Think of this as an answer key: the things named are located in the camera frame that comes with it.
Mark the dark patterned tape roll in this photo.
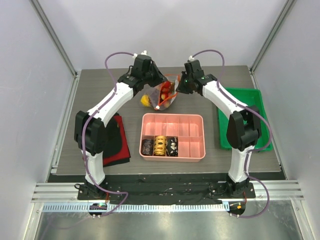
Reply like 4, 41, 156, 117
141, 139, 154, 156

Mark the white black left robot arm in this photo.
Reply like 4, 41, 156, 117
74, 50, 167, 200

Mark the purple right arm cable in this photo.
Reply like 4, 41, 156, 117
187, 49, 273, 219

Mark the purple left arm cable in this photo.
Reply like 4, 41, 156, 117
82, 51, 138, 217

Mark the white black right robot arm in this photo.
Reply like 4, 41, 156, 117
176, 58, 262, 198

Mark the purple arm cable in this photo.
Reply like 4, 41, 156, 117
187, 49, 273, 219
82, 51, 138, 217

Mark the red fake strawberry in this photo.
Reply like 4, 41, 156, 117
161, 81, 175, 93

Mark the red cloth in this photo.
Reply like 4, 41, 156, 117
102, 113, 131, 167

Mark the gold patterned tape roll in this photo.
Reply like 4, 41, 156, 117
153, 135, 167, 157

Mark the clear zip bag orange seal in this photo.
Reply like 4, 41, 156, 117
145, 74, 181, 111

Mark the pink divided organizer tray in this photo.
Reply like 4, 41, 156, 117
139, 113, 206, 163

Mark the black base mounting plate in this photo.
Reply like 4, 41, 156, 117
74, 181, 256, 205

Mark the green plastic bin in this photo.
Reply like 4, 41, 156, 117
215, 87, 274, 152

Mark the yellow fake fruit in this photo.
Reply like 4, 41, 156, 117
140, 94, 151, 107

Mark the black white patterned tape roll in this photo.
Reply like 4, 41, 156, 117
166, 137, 179, 157

